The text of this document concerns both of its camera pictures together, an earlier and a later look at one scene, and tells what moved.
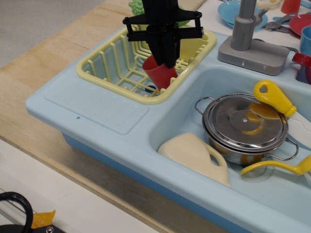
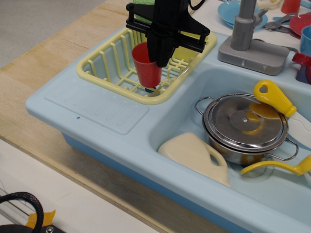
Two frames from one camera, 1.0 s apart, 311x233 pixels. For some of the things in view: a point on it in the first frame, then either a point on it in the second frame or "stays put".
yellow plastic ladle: x=303 y=167 stays put
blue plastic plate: x=229 y=10 stays put
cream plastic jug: x=194 y=152 stays put
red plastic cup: x=161 y=74 to x=148 y=73
